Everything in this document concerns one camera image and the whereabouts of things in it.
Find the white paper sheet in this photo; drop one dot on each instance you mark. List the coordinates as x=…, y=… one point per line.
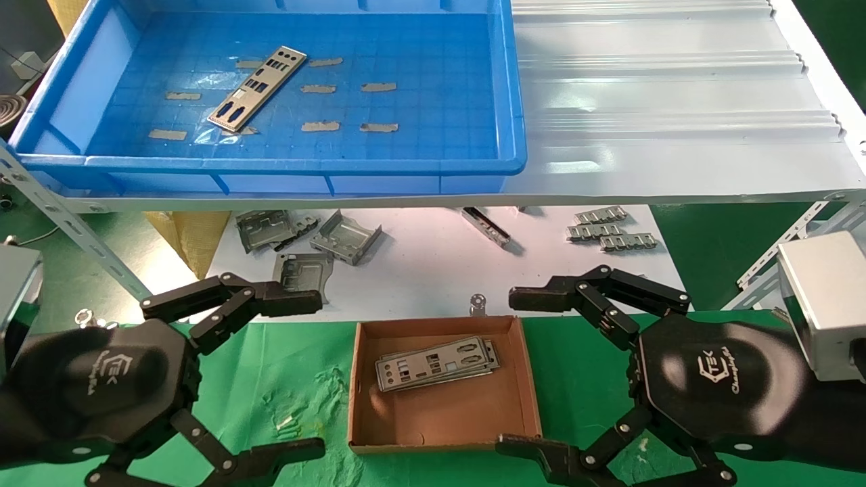
x=419, y=270

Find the white slotted steel strut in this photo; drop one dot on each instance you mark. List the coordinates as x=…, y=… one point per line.
x=764, y=262

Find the large blue plastic tray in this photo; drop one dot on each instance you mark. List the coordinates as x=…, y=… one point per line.
x=433, y=54

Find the shallow brown cardboard box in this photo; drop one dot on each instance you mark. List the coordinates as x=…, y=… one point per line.
x=446, y=419

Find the yellow sheet piece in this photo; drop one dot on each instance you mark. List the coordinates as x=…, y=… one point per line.
x=66, y=13

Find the grey stamped metal part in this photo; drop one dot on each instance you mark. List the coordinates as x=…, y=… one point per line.
x=267, y=230

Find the white ridged shelf panel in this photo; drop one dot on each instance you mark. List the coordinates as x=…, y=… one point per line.
x=643, y=101

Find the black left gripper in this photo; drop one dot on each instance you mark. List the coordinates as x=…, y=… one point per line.
x=101, y=385

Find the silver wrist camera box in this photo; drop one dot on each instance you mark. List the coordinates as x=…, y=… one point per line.
x=17, y=291
x=825, y=304

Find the small round metal clip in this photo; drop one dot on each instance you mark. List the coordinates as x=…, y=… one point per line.
x=478, y=306

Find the white plug box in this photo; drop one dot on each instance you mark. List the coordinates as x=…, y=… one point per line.
x=27, y=64

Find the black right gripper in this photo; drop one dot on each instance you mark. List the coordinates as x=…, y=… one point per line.
x=717, y=385

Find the grey U-shaped metal bracket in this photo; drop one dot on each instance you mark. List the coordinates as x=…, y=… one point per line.
x=345, y=238

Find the grey flat metal plate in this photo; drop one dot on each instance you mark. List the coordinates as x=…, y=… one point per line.
x=304, y=269

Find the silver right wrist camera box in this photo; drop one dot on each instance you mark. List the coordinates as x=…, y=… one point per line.
x=825, y=304

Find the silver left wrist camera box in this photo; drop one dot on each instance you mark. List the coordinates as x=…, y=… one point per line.
x=17, y=291

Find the small ridged metal part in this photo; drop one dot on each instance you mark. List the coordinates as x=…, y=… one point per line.
x=629, y=242
x=595, y=233
x=601, y=216

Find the yellow woven sack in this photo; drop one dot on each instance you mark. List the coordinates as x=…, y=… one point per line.
x=189, y=237

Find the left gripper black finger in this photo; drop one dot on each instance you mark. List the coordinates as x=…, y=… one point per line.
x=287, y=301

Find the grey spiral coil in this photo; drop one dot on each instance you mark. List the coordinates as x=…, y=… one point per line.
x=10, y=109

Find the grey tape strip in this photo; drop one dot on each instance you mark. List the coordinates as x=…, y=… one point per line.
x=249, y=131
x=247, y=64

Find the silver binder clip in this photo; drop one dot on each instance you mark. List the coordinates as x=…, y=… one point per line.
x=84, y=316

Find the narrow dark metal bar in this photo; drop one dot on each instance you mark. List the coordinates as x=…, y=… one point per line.
x=486, y=226

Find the green cloth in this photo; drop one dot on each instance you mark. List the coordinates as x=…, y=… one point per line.
x=284, y=379

